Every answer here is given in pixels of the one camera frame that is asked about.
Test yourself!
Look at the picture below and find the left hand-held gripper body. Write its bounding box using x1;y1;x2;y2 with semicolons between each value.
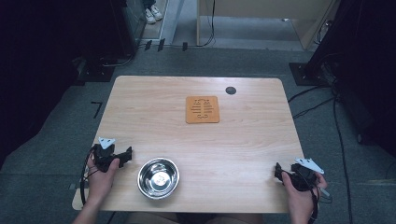
92;136;123;174

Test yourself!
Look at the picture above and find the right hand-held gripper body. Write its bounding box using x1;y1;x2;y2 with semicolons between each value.
290;157;325;192

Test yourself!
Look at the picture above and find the person's right hand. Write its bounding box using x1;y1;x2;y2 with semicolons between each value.
280;171;329;220

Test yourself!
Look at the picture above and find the person's left hand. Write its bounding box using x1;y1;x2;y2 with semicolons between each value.
86;154;120;204

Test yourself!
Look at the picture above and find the stainless steel bowl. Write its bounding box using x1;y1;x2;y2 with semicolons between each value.
136;157;181;201

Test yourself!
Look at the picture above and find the black stand base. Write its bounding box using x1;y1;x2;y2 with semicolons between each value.
76;60;116;84
289;61;331;87

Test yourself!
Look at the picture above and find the orange wooden trivet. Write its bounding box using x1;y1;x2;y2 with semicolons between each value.
185;95;221;125

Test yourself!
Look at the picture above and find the right hand-held gripper cable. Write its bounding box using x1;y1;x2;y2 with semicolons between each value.
303;174;333;224

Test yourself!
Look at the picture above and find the hand-held gripper cable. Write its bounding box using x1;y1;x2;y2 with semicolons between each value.
303;174;333;224
79;146;96;207

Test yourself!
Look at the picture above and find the left hand-held gripper cable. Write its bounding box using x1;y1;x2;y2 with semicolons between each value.
79;146;96;207

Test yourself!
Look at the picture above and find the long black floor cable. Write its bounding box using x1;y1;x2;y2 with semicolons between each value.
332;92;355;224

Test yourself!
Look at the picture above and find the thin black hanging cable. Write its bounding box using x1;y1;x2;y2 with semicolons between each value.
186;0;217;49

